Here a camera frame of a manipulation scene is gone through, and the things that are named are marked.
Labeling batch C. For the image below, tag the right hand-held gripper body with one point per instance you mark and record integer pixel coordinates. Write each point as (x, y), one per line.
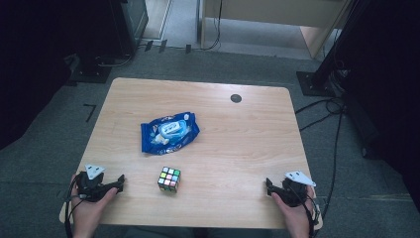
(294, 191)

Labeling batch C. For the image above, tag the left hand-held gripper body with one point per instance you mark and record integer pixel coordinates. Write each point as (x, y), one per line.
(92, 186)

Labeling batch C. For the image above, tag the multicoloured puzzle cube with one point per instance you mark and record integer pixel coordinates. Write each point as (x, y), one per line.
(169, 179)

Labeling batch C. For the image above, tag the blue wet wipes packet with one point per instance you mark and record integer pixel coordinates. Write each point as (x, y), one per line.
(170, 134)

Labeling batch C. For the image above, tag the person's right hand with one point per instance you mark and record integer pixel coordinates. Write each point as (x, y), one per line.
(297, 219)

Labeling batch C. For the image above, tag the person's left hand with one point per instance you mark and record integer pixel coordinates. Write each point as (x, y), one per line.
(86, 214)

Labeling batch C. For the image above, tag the black round table grommet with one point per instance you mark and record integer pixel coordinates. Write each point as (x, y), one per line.
(236, 98)

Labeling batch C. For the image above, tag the dark curtain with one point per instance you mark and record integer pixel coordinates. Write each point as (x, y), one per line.
(389, 82)
(39, 49)

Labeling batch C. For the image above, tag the black cabinet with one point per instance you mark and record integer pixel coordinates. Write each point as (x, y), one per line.
(130, 23)

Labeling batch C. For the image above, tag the light wooden furniture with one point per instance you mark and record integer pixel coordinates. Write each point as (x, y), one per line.
(277, 13)

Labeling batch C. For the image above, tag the black stand base with post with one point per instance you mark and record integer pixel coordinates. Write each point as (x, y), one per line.
(318, 82)

